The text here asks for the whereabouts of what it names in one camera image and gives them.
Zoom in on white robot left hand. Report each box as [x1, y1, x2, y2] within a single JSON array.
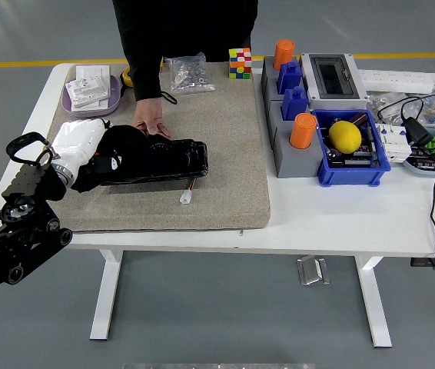
[[50, 118, 113, 177]]

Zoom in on person's right hand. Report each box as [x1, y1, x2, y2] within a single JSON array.
[[132, 96, 173, 139]]

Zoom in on black panel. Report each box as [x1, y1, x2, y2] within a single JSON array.
[[100, 137, 209, 188]]

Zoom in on purple tray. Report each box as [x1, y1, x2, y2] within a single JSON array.
[[61, 74, 122, 118]]

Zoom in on yellow tape measure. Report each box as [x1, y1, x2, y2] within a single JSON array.
[[120, 55, 164, 88]]

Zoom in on clear bag of screws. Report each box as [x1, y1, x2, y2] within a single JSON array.
[[164, 52, 217, 95]]

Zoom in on grey-brown mat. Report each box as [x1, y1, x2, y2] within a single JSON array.
[[22, 61, 272, 234]]

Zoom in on person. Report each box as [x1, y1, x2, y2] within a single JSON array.
[[111, 0, 259, 65]]

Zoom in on colourful puzzle cube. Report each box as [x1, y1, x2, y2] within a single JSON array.
[[228, 47, 253, 80]]

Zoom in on grey base block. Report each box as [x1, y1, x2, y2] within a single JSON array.
[[267, 100, 324, 179], [260, 55, 307, 105]]

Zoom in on blue block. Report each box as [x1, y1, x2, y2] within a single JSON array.
[[277, 60, 305, 95], [281, 86, 310, 122]]

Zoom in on orange cylinder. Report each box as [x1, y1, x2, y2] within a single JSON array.
[[288, 112, 318, 149], [273, 38, 296, 71]]

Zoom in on white table leg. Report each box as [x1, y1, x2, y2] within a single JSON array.
[[89, 249, 125, 341], [354, 256, 393, 349]]

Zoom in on grey electrical box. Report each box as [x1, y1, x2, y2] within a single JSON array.
[[300, 52, 369, 111]]

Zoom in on yellow lemon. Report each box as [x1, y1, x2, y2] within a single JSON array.
[[328, 120, 364, 154]]

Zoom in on blue plastic bin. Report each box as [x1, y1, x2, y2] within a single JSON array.
[[311, 108, 392, 188]]

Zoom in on dark circuit board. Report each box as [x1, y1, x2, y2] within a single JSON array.
[[327, 145, 380, 169]]

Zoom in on brown cylinder part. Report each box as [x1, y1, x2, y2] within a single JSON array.
[[350, 112, 372, 127]]

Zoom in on clear bags of parts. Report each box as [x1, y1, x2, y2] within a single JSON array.
[[367, 91, 435, 128]]

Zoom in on white power strip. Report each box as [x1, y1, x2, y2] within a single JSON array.
[[357, 68, 435, 95]]

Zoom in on black power adapter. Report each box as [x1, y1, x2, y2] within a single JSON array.
[[400, 117, 434, 147]]

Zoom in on white wall switch plate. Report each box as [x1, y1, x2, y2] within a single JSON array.
[[75, 64, 111, 84], [70, 92, 111, 113]]

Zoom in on white wire connector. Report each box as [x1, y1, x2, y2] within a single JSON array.
[[179, 178, 199, 204]]

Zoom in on silver metal bracket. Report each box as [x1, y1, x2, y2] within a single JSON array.
[[296, 255, 330, 287]]

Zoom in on black cord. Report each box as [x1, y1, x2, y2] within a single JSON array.
[[377, 88, 435, 270]]

